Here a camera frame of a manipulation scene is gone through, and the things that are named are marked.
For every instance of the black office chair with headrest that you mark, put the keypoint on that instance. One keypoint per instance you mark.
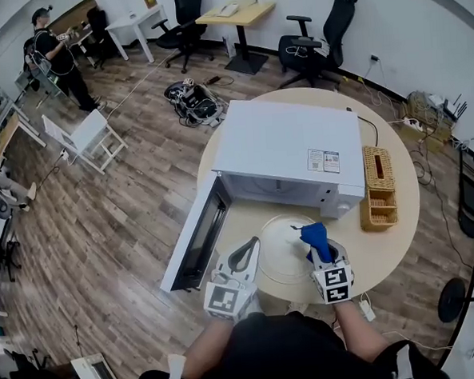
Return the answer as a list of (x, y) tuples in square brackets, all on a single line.
[(316, 47)]

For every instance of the white microwave oven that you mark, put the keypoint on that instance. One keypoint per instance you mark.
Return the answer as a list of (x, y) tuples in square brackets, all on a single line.
[(286, 141)]

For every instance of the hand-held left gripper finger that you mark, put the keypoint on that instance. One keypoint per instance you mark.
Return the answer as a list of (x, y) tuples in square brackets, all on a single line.
[(237, 252), (255, 257)]

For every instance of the white appliance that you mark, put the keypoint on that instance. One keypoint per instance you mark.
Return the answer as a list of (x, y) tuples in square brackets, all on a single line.
[(94, 375)]

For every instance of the black router with antennas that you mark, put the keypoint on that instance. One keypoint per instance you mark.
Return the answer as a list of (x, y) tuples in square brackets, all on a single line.
[(455, 109)]

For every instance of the black wall socket plug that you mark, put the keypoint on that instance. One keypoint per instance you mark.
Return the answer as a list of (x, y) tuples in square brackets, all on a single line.
[(374, 58)]

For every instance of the glass microwave turntable plate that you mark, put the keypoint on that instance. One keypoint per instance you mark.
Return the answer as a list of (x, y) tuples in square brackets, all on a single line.
[(283, 254)]

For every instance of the small white side table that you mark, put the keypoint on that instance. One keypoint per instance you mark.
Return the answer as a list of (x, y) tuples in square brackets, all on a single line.
[(87, 131)]

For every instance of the person's left forearm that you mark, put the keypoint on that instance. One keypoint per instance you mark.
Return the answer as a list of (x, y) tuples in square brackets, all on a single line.
[(209, 342)]

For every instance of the person's white shoe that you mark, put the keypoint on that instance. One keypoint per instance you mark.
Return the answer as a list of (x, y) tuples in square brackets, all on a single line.
[(296, 307)]

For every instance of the white box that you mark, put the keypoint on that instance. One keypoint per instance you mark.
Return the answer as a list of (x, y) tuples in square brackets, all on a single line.
[(230, 45)]

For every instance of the wicker tissue box organizer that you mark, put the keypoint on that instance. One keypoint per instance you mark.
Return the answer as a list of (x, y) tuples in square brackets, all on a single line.
[(378, 178)]

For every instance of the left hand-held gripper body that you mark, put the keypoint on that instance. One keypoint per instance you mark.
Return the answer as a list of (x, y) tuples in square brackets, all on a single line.
[(231, 299)]

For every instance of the white power strip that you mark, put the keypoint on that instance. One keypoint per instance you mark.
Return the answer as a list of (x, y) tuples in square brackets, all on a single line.
[(412, 123)]

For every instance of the white keyboard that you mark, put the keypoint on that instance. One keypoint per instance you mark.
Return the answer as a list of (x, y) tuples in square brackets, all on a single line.
[(227, 10)]

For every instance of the white microwave door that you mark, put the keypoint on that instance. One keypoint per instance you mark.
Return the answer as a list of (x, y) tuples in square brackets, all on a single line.
[(196, 243)]

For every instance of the person's black clothing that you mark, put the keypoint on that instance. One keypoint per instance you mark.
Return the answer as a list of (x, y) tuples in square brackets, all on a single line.
[(287, 354)]

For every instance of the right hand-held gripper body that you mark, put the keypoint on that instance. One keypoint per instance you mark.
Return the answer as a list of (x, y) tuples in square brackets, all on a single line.
[(334, 286)]

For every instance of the blue cloth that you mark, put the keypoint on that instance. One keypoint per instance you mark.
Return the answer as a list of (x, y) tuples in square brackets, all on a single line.
[(315, 238)]

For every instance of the yellow framed picture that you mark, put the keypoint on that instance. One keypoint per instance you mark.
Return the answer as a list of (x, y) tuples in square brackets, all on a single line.
[(150, 0)]

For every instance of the white desk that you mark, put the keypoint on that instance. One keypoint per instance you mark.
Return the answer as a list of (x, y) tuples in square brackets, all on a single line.
[(132, 21)]

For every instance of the white power adapter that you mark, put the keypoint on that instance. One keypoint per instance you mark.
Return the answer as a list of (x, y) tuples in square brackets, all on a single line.
[(367, 308)]

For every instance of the black floor fan stand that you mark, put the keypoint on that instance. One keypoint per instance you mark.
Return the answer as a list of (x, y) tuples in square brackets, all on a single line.
[(452, 300)]

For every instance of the person's right forearm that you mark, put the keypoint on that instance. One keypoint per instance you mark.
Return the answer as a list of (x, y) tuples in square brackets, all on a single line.
[(359, 329)]

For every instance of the brown wooden table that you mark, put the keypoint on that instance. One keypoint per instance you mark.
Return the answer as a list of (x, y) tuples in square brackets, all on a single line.
[(11, 132)]

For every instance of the light wooden desk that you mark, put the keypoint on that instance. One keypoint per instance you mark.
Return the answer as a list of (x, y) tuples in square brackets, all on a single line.
[(242, 11)]

